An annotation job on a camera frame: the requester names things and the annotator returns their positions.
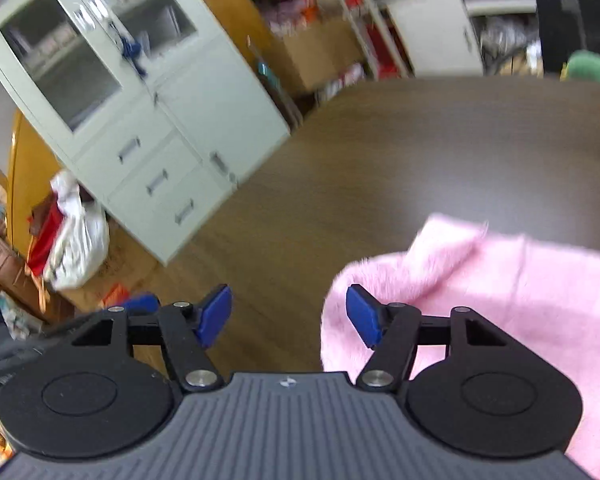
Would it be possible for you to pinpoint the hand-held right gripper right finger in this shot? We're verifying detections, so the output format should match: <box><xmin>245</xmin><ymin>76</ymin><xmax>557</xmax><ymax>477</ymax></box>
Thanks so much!
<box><xmin>346</xmin><ymin>284</ymin><xmax>512</xmax><ymax>393</ymax></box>

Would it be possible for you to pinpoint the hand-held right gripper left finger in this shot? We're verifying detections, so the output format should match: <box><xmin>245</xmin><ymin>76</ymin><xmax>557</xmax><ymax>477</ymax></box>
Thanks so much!
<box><xmin>71</xmin><ymin>284</ymin><xmax>233</xmax><ymax>392</ymax></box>

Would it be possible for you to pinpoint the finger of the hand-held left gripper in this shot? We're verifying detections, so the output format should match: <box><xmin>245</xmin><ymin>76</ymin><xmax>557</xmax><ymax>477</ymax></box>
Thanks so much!
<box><xmin>122</xmin><ymin>294</ymin><xmax>161</xmax><ymax>314</ymax></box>

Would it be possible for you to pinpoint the pink towel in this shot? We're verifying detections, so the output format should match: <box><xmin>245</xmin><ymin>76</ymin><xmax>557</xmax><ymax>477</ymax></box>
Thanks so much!
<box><xmin>320</xmin><ymin>212</ymin><xmax>600</xmax><ymax>480</ymax></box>

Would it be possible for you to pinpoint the white plastic bag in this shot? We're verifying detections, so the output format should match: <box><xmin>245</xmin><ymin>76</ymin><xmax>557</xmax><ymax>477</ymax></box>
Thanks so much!
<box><xmin>42</xmin><ymin>170</ymin><xmax>111</xmax><ymax>291</ymax></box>

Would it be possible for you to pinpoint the yellow wooden door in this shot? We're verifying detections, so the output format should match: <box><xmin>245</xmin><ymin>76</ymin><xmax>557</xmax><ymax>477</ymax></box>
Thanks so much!
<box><xmin>6</xmin><ymin>109</ymin><xmax>64</xmax><ymax>257</ymax></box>

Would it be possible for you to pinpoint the white glass door cabinet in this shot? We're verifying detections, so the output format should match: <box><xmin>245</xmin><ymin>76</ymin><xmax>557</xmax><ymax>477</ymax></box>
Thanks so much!
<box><xmin>0</xmin><ymin>0</ymin><xmax>292</xmax><ymax>267</ymax></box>

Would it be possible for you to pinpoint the metal pole teal clip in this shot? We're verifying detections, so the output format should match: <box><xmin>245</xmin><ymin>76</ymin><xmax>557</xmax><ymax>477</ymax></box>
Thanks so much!
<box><xmin>246</xmin><ymin>35</ymin><xmax>304</xmax><ymax>129</ymax></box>

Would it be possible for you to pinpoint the blue hanging tassel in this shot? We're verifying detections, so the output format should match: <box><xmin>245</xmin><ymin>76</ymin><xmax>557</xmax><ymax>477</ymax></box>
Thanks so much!
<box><xmin>119</xmin><ymin>35</ymin><xmax>149</xmax><ymax>79</ymax></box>

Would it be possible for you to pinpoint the red paper bag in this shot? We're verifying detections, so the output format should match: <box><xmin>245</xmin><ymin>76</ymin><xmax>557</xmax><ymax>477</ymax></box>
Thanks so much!
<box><xmin>365</xmin><ymin>24</ymin><xmax>407</xmax><ymax>79</ymax></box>

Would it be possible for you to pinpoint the large brown cardboard box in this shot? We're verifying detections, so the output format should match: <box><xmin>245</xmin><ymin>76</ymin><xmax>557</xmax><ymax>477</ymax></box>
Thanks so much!
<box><xmin>271</xmin><ymin>14</ymin><xmax>367</xmax><ymax>95</ymax></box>

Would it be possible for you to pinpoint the low white cabinet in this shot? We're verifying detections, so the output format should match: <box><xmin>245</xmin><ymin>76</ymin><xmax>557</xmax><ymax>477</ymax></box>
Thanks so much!
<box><xmin>385</xmin><ymin>0</ymin><xmax>538</xmax><ymax>77</ymax></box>

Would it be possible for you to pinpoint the wooden shelf unit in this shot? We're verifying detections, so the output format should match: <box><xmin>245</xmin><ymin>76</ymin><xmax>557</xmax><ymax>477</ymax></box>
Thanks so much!
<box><xmin>172</xmin><ymin>0</ymin><xmax>371</xmax><ymax>97</ymax></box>

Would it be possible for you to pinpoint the clear plastic bag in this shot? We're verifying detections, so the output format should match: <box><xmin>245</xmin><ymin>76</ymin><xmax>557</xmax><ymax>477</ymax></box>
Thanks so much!
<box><xmin>479</xmin><ymin>14</ymin><xmax>537</xmax><ymax>62</ymax></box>

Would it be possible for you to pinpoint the green tissue pack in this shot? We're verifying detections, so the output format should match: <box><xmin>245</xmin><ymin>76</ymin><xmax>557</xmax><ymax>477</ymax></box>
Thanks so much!
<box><xmin>566</xmin><ymin>50</ymin><xmax>600</xmax><ymax>92</ymax></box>

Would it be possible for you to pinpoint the black office chair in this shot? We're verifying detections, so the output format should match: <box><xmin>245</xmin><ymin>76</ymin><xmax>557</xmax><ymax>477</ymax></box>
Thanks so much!
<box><xmin>532</xmin><ymin>0</ymin><xmax>600</xmax><ymax>77</ymax></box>

